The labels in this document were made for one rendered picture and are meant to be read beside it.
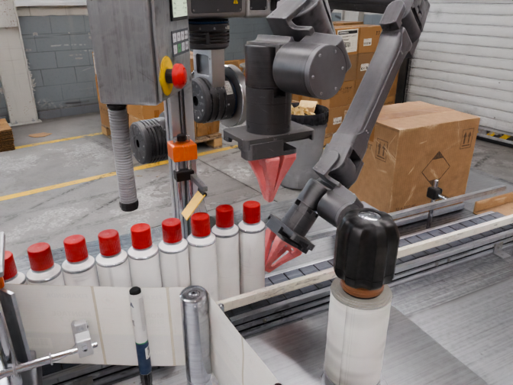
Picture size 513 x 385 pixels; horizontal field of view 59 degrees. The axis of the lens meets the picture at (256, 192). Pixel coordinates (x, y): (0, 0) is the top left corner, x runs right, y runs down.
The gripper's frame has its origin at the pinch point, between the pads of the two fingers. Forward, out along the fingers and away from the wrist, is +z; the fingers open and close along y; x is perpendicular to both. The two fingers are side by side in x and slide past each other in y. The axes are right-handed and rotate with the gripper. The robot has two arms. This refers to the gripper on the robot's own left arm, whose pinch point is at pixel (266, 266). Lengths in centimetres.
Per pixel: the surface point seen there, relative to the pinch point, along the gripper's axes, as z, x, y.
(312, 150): -49, 154, -211
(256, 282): 3.1, -2.3, 2.9
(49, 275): 16.3, -37.0, 2.0
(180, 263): 5.8, -19.3, 3.2
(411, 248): -19.7, 28.3, 4.8
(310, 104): -81, 147, -239
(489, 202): -46, 70, -12
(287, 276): 0.5, 8.4, -2.3
